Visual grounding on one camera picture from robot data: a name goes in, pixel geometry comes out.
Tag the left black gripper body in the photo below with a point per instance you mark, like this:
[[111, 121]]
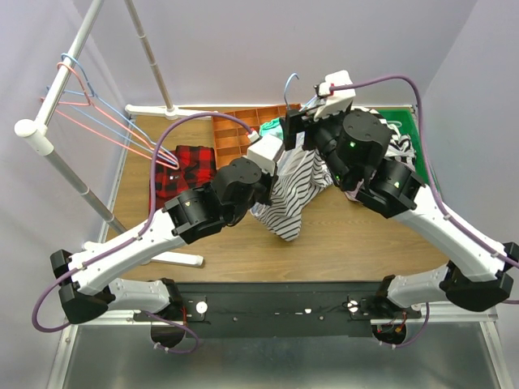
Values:
[[264, 188]]

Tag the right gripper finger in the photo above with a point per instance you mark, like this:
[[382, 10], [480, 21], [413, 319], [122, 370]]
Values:
[[304, 125], [291, 124]]

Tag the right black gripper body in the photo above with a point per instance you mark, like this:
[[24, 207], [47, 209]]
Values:
[[326, 133]]

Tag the thin striped tank top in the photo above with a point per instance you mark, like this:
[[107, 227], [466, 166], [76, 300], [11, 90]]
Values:
[[301, 176]]

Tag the blue wire hanger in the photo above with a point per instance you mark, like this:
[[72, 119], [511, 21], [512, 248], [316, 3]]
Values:
[[309, 105], [130, 131]]

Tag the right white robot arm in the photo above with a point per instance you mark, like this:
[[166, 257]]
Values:
[[353, 144]]

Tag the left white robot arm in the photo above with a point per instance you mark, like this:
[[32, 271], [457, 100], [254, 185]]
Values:
[[90, 281]]

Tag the mint white sock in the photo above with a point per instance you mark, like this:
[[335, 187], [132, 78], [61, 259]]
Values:
[[272, 127]]

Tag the brown compartment tray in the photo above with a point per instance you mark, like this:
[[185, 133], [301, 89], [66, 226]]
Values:
[[231, 140]]

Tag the mauve garment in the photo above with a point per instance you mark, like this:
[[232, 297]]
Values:
[[351, 195]]

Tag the red black plaid shirt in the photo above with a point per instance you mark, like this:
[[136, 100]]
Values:
[[197, 165]]

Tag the bold striped garment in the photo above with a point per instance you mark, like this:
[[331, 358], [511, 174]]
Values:
[[400, 147]]

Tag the green plastic bin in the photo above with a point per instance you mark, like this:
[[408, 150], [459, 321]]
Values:
[[405, 119]]

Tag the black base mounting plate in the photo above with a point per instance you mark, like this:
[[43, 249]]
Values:
[[279, 309]]

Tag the white metal clothes rack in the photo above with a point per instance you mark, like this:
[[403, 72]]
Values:
[[33, 131]]

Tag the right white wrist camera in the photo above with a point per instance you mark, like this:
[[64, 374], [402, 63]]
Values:
[[332, 102]]

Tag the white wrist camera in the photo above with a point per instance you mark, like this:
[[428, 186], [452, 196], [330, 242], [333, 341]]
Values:
[[332, 102], [266, 152]]

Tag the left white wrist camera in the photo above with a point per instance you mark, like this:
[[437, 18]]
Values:
[[266, 152]]

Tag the pink wire hanger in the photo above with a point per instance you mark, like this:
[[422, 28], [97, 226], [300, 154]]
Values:
[[71, 113]]

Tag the aluminium frame rail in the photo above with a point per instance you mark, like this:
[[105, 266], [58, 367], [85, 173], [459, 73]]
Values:
[[450, 348]]

